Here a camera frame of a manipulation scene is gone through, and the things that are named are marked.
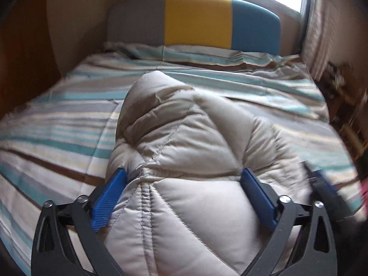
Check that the striped bedspread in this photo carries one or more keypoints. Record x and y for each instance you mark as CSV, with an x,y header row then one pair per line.
x,y
66,106

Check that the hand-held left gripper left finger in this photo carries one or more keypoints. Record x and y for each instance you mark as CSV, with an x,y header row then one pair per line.
x,y
107,199

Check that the white puffer jacket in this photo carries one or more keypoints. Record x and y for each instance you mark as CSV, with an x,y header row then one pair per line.
x,y
187,149

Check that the wooden wardrobe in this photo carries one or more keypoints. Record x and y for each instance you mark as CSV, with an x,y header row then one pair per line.
x,y
26,63

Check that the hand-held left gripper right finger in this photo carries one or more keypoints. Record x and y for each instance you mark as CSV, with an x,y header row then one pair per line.
x,y
258,195

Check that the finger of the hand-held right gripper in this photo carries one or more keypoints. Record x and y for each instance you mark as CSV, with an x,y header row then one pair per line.
x,y
326,184

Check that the grey yellow blue headboard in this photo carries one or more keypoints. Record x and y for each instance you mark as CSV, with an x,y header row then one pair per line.
x,y
198,20

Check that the brown clutter pile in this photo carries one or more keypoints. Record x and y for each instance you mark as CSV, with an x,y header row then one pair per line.
x,y
345,106

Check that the striped pillow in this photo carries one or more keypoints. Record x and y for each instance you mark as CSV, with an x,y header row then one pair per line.
x,y
201,55

